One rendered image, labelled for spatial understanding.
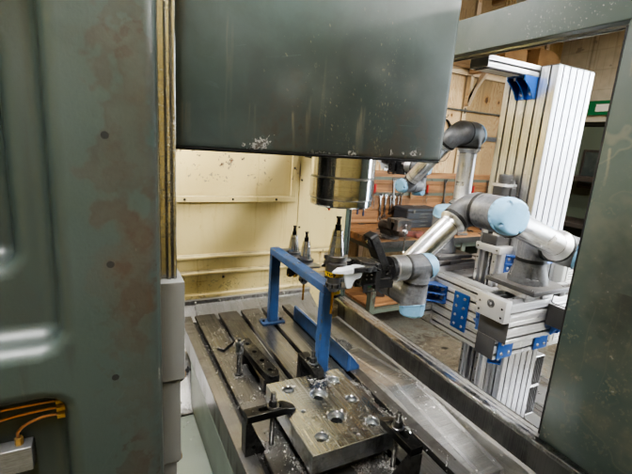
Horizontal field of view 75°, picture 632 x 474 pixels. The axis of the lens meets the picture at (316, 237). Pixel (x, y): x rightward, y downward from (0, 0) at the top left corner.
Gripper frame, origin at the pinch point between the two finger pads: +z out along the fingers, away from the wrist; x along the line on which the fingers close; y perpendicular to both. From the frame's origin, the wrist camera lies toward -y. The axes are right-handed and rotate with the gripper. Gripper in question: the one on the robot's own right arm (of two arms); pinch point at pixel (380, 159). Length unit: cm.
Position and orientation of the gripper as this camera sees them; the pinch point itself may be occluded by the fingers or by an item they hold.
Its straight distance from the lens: 256.5
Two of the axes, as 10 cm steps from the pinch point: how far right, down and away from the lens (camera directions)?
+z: -6.6, -2.1, 7.2
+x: 7.5, -2.3, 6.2
